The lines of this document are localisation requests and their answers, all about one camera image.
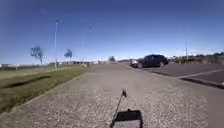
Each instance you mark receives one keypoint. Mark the dark car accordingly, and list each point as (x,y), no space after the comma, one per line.
(151,61)

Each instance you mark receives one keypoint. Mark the row of bushes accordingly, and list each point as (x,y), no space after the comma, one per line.
(200,59)

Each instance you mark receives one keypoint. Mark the white car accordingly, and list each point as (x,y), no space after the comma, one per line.
(133,62)

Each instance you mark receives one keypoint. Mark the street lamp pole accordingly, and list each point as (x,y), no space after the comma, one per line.
(82,51)
(55,43)

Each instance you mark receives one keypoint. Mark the white painted line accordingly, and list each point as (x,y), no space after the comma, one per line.
(200,73)

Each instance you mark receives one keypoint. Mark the grass strip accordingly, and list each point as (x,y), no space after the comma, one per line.
(30,83)

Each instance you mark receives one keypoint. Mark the concrete kerb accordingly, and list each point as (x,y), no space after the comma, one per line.
(200,81)

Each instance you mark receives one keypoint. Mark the grey speckled asphalt path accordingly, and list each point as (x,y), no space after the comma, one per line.
(100,93)

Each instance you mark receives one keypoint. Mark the dark asphalt road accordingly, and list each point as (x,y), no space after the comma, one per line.
(186,69)

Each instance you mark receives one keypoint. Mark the thin tree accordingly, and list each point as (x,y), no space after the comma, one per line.
(36,52)

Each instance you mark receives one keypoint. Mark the small tree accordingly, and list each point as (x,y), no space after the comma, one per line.
(68,53)
(111,59)

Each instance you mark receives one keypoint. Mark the row of low buildings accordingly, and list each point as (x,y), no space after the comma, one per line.
(73,62)

